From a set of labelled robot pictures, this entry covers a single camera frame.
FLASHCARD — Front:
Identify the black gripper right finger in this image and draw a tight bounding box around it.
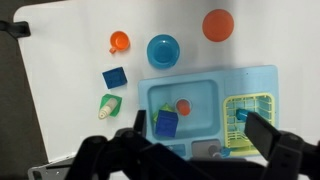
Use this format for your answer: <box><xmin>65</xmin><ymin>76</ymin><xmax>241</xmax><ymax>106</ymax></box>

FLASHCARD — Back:
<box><xmin>244</xmin><ymin>111</ymin><xmax>285</xmax><ymax>162</ymax></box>

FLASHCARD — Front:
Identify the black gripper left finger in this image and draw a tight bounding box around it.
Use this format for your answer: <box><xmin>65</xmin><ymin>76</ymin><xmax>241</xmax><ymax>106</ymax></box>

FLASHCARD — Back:
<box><xmin>133</xmin><ymin>109</ymin><xmax>148</xmax><ymax>138</ymax></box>

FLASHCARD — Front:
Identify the beige toy bottle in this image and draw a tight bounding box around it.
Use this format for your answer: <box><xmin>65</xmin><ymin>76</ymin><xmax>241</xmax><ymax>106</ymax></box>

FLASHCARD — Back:
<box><xmin>98</xmin><ymin>98</ymin><xmax>119</xmax><ymax>121</ymax></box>

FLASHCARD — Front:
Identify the large blue block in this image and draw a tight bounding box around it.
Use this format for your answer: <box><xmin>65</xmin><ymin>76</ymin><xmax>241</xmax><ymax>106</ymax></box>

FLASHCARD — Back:
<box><xmin>154</xmin><ymin>109</ymin><xmax>180</xmax><ymax>139</ymax></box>

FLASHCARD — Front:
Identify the light green block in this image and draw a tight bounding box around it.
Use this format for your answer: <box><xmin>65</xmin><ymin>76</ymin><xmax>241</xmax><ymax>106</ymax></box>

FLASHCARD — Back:
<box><xmin>152</xmin><ymin>103</ymin><xmax>175</xmax><ymax>123</ymax></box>

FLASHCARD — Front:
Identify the dark green block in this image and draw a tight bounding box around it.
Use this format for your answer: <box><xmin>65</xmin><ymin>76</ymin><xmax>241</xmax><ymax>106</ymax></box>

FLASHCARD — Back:
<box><xmin>99</xmin><ymin>93</ymin><xmax>123</xmax><ymax>118</ymax></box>

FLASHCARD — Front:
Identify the yellow-green plate rack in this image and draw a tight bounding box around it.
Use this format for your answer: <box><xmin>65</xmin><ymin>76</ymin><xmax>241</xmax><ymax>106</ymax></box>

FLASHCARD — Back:
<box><xmin>222</xmin><ymin>92</ymin><xmax>277</xmax><ymax>157</ymax></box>

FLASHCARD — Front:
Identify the dark blue block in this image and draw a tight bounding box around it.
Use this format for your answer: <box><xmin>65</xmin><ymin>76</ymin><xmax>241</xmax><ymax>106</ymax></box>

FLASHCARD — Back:
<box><xmin>101</xmin><ymin>66</ymin><xmax>129</xmax><ymax>91</ymax></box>

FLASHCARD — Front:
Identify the grey metal mounting plate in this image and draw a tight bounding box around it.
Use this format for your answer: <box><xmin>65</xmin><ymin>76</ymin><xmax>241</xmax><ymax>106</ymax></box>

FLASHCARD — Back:
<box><xmin>27</xmin><ymin>156</ymin><xmax>82</xmax><ymax>180</ymax></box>

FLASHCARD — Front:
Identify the orange toy plate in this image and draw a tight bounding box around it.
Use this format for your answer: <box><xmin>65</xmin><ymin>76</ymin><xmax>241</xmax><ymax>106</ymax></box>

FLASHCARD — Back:
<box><xmin>201</xmin><ymin>8</ymin><xmax>235</xmax><ymax>43</ymax></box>

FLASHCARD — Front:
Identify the blue toy cup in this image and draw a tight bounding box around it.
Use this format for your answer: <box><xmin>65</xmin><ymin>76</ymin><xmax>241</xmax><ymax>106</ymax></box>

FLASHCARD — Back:
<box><xmin>235</xmin><ymin>108</ymin><xmax>251</xmax><ymax>122</ymax></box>

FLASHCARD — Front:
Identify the light blue toy sink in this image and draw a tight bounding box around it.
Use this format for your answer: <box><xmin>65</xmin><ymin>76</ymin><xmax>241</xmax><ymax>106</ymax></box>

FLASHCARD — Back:
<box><xmin>137</xmin><ymin>64</ymin><xmax>280</xmax><ymax>161</ymax></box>

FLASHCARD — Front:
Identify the grey toy faucet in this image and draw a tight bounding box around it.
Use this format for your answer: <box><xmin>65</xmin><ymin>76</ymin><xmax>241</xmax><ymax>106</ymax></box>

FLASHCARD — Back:
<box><xmin>191</xmin><ymin>139</ymin><xmax>223</xmax><ymax>160</ymax></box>

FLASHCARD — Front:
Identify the blue toy bowl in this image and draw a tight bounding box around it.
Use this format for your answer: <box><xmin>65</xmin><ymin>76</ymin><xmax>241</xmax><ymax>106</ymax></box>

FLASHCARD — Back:
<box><xmin>146</xmin><ymin>34</ymin><xmax>181</xmax><ymax>71</ymax></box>

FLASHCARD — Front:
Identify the black table clamp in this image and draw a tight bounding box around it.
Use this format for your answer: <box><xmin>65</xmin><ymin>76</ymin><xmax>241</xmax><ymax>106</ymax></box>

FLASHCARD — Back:
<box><xmin>0</xmin><ymin>20</ymin><xmax>32</xmax><ymax>39</ymax></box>

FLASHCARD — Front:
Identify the small orange cup without handle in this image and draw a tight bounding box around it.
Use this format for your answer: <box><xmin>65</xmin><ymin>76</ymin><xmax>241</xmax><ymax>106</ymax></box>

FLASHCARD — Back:
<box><xmin>175</xmin><ymin>98</ymin><xmax>192</xmax><ymax>117</ymax></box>

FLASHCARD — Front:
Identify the orange cup with handle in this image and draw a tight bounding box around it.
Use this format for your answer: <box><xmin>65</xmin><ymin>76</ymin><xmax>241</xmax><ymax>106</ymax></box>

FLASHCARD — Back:
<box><xmin>108</xmin><ymin>30</ymin><xmax>132</xmax><ymax>55</ymax></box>

